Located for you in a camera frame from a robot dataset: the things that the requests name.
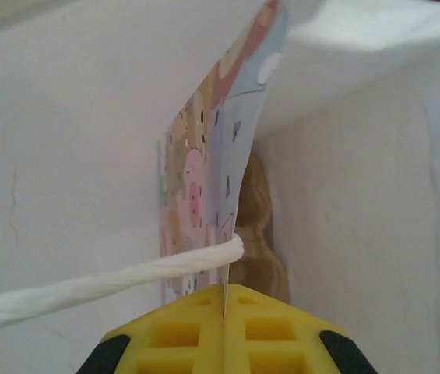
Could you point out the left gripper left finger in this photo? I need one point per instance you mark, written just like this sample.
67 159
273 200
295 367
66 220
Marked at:
173 339

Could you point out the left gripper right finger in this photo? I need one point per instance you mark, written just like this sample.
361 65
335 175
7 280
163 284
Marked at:
282 343

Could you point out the brown cardboard cup carrier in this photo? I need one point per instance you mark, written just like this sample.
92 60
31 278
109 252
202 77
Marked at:
262 265

